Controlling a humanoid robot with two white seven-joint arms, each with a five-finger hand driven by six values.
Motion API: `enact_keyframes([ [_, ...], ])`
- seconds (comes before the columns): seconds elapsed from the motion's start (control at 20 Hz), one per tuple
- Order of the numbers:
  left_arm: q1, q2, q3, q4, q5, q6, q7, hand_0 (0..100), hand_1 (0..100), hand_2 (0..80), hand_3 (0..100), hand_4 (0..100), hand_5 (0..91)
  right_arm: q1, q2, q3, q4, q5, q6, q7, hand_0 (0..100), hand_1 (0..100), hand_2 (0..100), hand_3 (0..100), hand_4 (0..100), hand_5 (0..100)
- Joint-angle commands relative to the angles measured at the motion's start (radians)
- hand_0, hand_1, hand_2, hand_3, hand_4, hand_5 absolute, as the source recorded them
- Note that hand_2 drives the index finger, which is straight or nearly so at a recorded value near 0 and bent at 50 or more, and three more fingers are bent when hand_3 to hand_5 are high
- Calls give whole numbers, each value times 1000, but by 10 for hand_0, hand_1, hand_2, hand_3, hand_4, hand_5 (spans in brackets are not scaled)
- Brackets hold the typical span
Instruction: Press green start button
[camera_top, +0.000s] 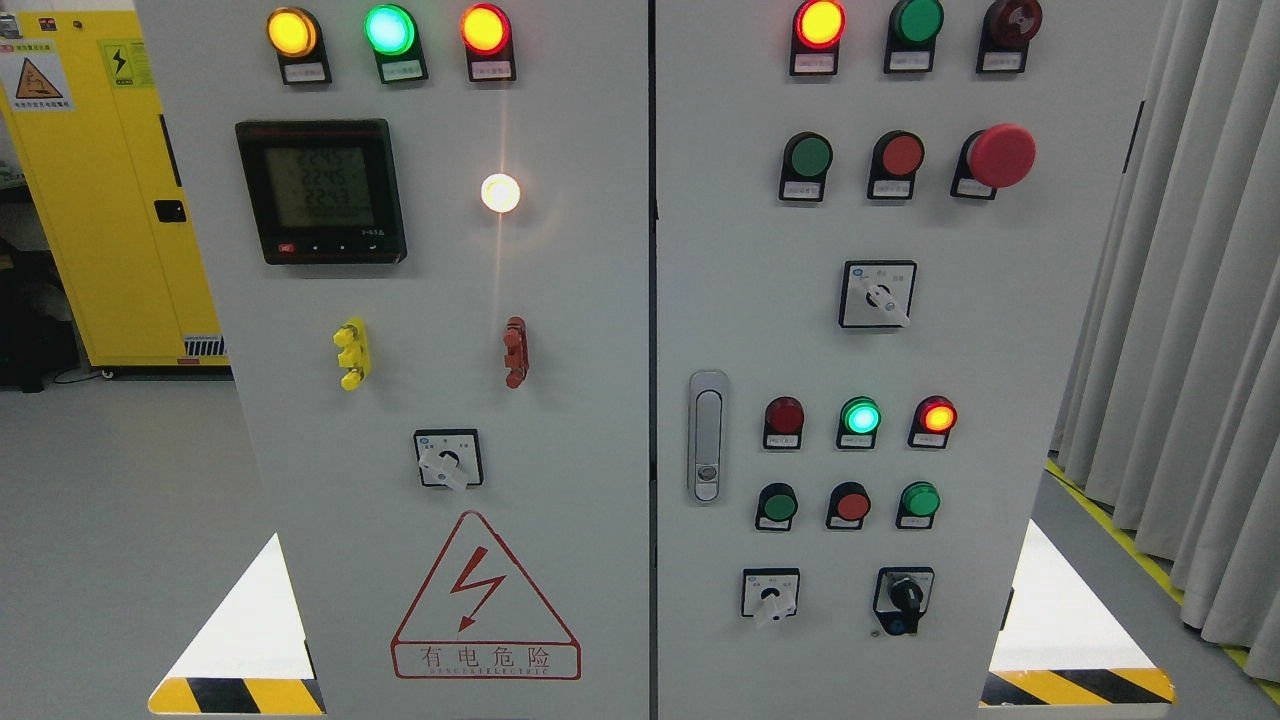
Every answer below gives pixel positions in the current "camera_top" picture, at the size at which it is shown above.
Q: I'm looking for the lower left green push button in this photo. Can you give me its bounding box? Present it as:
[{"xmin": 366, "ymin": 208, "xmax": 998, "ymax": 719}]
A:
[{"xmin": 754, "ymin": 482, "xmax": 797, "ymax": 532}]

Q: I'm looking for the green push button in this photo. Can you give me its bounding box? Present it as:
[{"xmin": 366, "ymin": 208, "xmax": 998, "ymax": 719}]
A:
[
  {"xmin": 754, "ymin": 482, "xmax": 797, "ymax": 532},
  {"xmin": 895, "ymin": 480, "xmax": 941, "ymax": 530},
  {"xmin": 778, "ymin": 131, "xmax": 835, "ymax": 202}
]

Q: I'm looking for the lower red push button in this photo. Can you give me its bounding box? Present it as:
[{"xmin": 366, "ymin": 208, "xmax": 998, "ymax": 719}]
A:
[{"xmin": 826, "ymin": 480, "xmax": 870, "ymax": 530}]

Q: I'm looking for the red push button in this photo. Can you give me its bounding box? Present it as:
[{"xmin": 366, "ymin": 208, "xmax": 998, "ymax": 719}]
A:
[
  {"xmin": 867, "ymin": 129, "xmax": 925, "ymax": 201},
  {"xmin": 826, "ymin": 480, "xmax": 870, "ymax": 530}
]

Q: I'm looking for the upper green push button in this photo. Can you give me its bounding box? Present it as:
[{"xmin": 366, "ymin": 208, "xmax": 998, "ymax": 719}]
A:
[{"xmin": 778, "ymin": 131, "xmax": 835, "ymax": 202}]

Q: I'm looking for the lower right green push button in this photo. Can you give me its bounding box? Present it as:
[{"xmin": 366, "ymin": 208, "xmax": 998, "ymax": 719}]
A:
[{"xmin": 895, "ymin": 480, "xmax": 941, "ymax": 530}]

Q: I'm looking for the upper red push button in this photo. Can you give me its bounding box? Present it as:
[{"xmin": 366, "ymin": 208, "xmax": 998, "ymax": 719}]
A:
[{"xmin": 867, "ymin": 129, "xmax": 925, "ymax": 201}]

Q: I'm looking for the red emergency stop mushroom button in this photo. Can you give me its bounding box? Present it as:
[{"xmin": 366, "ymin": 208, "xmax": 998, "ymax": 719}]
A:
[{"xmin": 950, "ymin": 123, "xmax": 1037, "ymax": 200}]

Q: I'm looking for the grey electrical control cabinet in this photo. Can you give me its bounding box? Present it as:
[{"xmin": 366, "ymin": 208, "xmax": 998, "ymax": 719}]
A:
[{"xmin": 137, "ymin": 1, "xmax": 1172, "ymax": 719}]

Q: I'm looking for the red terminal socket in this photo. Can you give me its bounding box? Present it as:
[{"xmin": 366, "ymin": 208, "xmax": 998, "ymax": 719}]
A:
[{"xmin": 502, "ymin": 316, "xmax": 530, "ymax": 389}]

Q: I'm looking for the lower left red indicator lamp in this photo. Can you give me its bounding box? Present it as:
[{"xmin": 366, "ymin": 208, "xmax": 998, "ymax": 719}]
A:
[{"xmin": 762, "ymin": 396, "xmax": 805, "ymax": 451}]

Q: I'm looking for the red indicator lamp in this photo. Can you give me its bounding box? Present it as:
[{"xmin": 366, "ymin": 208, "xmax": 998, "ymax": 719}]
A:
[
  {"xmin": 788, "ymin": 0, "xmax": 847, "ymax": 77},
  {"xmin": 762, "ymin": 396, "xmax": 805, "ymax": 451},
  {"xmin": 460, "ymin": 3, "xmax": 517, "ymax": 82},
  {"xmin": 908, "ymin": 395, "xmax": 957, "ymax": 448}
]

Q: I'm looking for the white lit indicator lamp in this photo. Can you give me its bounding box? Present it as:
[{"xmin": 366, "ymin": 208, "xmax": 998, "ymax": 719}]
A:
[{"xmin": 480, "ymin": 173, "xmax": 522, "ymax": 214}]

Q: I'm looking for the lower green indicator lamp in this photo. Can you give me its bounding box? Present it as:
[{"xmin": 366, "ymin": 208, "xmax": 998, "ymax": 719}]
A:
[{"xmin": 835, "ymin": 396, "xmax": 882, "ymax": 450}]

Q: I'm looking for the green indicator lamp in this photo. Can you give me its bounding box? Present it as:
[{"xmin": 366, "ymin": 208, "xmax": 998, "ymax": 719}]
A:
[
  {"xmin": 364, "ymin": 4, "xmax": 429, "ymax": 85},
  {"xmin": 835, "ymin": 396, "xmax": 882, "ymax": 450},
  {"xmin": 883, "ymin": 0, "xmax": 945, "ymax": 74}
]

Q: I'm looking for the yellow terminal socket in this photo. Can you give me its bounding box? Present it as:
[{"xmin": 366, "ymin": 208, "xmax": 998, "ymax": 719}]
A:
[{"xmin": 332, "ymin": 316, "xmax": 371, "ymax": 392}]

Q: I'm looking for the lower right red indicator lamp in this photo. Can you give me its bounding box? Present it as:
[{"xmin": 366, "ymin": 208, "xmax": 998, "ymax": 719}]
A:
[{"xmin": 908, "ymin": 395, "xmax": 957, "ymax": 448}]

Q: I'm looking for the red electric hazard warning sticker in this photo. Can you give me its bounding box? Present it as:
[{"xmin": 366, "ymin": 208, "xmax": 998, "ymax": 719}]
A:
[{"xmin": 390, "ymin": 511, "xmax": 582, "ymax": 682}]

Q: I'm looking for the black digital power meter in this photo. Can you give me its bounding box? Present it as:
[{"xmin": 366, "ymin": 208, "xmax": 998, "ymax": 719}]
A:
[{"xmin": 236, "ymin": 118, "xmax": 407, "ymax": 265}]

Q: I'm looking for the red indicator lamp top left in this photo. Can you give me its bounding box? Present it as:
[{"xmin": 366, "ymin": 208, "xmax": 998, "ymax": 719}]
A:
[{"xmin": 460, "ymin": 3, "xmax": 517, "ymax": 82}]

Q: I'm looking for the red indicator lamp top right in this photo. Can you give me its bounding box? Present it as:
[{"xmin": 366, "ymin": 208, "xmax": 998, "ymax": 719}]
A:
[{"xmin": 788, "ymin": 0, "xmax": 847, "ymax": 77}]

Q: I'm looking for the green indicator lamp top left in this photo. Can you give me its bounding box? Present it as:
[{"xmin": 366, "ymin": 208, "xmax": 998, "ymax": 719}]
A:
[{"xmin": 364, "ymin": 4, "xmax": 429, "ymax": 85}]

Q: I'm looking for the green indicator lamp top right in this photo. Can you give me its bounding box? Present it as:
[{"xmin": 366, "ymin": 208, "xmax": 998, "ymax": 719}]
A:
[{"xmin": 883, "ymin": 0, "xmax": 945, "ymax": 74}]

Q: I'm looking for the yellow indicator lamp top left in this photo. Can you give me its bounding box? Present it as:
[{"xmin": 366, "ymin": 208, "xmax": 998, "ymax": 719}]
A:
[{"xmin": 266, "ymin": 6, "xmax": 332, "ymax": 85}]

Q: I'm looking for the dark red buzzer lamp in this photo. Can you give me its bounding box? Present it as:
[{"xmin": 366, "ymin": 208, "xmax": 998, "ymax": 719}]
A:
[{"xmin": 975, "ymin": 0, "xmax": 1043, "ymax": 74}]

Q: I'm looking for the grey pleated curtain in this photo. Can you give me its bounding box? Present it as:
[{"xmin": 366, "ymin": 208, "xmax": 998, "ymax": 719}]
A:
[{"xmin": 1053, "ymin": 1, "xmax": 1279, "ymax": 682}]

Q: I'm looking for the left yellow black hazard tape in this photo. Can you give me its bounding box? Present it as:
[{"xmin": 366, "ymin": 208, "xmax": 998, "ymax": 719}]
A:
[{"xmin": 147, "ymin": 676, "xmax": 326, "ymax": 715}]

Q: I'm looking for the yellow black hazard tape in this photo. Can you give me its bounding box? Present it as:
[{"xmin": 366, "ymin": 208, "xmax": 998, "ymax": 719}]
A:
[
  {"xmin": 980, "ymin": 667, "xmax": 1176, "ymax": 708},
  {"xmin": 147, "ymin": 676, "xmax": 326, "ymax": 715}
]

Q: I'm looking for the right yellow black hazard tape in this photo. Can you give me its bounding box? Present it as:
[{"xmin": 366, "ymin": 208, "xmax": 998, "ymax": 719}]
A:
[{"xmin": 980, "ymin": 667, "xmax": 1176, "ymax": 708}]

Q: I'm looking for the yellow safety cabinet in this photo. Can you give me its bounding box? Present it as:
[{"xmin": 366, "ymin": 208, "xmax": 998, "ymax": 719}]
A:
[{"xmin": 3, "ymin": 9, "xmax": 229, "ymax": 369}]

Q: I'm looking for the silver door lock handle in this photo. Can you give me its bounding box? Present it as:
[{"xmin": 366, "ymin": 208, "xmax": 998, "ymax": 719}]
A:
[{"xmin": 687, "ymin": 370, "xmax": 730, "ymax": 503}]

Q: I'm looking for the left door rotary selector switch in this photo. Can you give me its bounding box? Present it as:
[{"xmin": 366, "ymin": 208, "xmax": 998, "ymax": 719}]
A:
[{"xmin": 413, "ymin": 429, "xmax": 484, "ymax": 491}]

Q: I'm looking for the upper right rotary selector switch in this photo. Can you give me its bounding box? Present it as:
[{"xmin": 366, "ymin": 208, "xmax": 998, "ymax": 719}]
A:
[{"xmin": 837, "ymin": 260, "xmax": 916, "ymax": 329}]

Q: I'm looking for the lower white rotary selector switch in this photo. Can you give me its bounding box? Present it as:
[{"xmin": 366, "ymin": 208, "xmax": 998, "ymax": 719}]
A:
[{"xmin": 740, "ymin": 568, "xmax": 801, "ymax": 628}]

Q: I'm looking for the black key selector switch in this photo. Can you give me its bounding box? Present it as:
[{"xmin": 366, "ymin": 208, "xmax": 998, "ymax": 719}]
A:
[{"xmin": 872, "ymin": 566, "xmax": 934, "ymax": 635}]

